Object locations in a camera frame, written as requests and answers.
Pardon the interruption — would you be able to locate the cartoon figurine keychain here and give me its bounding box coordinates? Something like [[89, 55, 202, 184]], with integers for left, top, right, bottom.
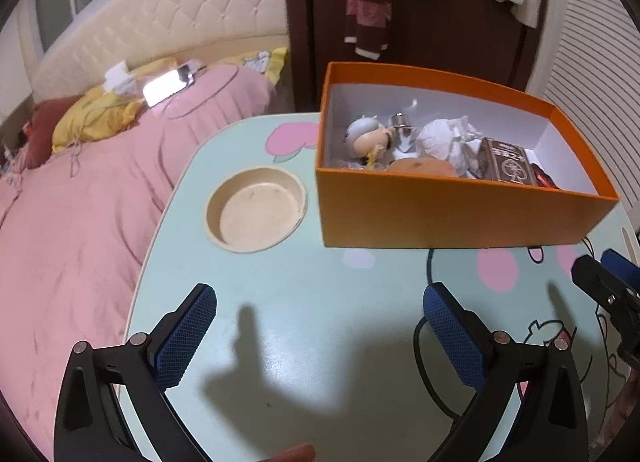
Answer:
[[344, 114, 397, 166]]

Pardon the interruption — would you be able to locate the shiny metal cup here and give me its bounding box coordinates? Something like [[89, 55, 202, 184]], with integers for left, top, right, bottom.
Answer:
[[387, 113, 419, 137]]

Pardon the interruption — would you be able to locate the white charger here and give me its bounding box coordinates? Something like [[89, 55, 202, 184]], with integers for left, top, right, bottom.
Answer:
[[103, 60, 139, 96]]

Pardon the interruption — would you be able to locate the maroon pink striped scarf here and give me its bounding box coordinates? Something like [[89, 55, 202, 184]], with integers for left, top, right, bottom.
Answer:
[[343, 0, 392, 61]]

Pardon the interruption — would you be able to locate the person's left hand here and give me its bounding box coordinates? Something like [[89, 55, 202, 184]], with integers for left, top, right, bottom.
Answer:
[[270, 444, 317, 462]]

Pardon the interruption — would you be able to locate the tan burger plush toy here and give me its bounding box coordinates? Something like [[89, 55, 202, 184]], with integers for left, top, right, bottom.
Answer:
[[387, 156, 459, 178]]

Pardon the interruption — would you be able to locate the dark wooden door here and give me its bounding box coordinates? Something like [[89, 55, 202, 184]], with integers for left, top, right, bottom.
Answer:
[[284, 0, 552, 114]]

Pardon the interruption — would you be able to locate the dark red pillow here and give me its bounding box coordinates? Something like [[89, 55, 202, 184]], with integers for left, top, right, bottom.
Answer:
[[22, 96, 84, 169]]

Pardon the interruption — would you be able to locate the mint cartoon-print desktop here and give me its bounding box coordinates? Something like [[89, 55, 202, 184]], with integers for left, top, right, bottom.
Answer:
[[116, 112, 640, 462]]

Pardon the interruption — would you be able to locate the pink blanket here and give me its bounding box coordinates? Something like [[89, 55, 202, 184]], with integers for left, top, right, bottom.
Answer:
[[0, 62, 281, 459]]

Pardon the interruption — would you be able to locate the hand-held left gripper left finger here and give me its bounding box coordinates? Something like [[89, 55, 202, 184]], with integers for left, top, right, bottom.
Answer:
[[53, 283, 218, 462]]

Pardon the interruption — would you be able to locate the brown card box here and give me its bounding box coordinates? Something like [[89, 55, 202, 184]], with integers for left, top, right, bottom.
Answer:
[[475, 137, 539, 187]]

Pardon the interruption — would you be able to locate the lit smartphone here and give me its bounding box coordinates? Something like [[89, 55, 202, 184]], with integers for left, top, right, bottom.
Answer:
[[142, 67, 195, 108]]

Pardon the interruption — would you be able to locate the white louvered panel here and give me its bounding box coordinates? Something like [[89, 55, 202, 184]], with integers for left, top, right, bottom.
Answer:
[[542, 0, 640, 204]]

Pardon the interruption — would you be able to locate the cream tufted headboard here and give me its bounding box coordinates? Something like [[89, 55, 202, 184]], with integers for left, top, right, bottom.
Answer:
[[32, 0, 291, 104]]

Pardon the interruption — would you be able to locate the yellow cartoon-print pillow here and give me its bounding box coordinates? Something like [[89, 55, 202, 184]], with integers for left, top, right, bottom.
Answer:
[[219, 47, 291, 88]]

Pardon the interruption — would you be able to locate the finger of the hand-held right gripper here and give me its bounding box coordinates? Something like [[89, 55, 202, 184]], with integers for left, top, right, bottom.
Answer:
[[571, 255, 633, 323], [601, 249, 640, 293]]

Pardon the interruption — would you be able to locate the orange cardboard box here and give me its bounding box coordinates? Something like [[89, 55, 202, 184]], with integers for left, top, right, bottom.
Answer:
[[315, 61, 621, 249]]

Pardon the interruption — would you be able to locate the beige round cup holder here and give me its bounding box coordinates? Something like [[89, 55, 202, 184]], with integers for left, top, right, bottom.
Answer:
[[205, 167, 309, 252]]

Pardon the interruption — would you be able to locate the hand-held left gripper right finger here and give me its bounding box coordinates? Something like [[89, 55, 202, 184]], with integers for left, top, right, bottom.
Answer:
[[422, 283, 590, 462]]

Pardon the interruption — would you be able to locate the dark red toy box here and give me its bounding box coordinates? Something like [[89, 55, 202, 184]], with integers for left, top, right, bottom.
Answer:
[[529, 162, 559, 189]]

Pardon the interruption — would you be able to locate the white tissue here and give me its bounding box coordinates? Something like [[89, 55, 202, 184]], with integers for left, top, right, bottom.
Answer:
[[415, 115, 484, 176]]

